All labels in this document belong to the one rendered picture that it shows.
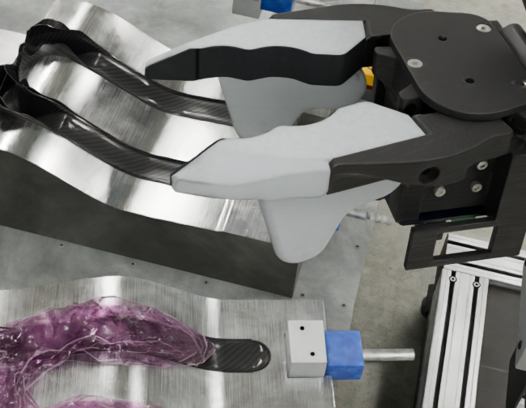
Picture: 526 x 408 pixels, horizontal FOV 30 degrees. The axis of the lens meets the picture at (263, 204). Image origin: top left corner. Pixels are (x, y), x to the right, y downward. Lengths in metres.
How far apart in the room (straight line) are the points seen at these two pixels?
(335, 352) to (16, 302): 0.33
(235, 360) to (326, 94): 0.62
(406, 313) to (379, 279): 0.10
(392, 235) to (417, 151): 1.89
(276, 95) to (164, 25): 1.01
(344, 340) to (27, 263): 0.38
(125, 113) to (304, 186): 0.83
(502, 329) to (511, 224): 1.48
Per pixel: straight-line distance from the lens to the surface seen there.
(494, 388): 1.83
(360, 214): 1.09
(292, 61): 0.41
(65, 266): 1.15
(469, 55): 0.41
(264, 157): 0.35
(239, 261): 1.10
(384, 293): 2.15
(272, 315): 1.05
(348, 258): 1.17
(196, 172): 0.35
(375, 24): 0.43
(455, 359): 1.82
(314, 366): 1.00
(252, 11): 1.29
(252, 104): 0.43
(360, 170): 0.35
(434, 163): 0.36
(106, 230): 1.13
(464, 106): 0.38
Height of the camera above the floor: 1.72
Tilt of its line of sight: 50 degrees down
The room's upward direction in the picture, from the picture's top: 7 degrees clockwise
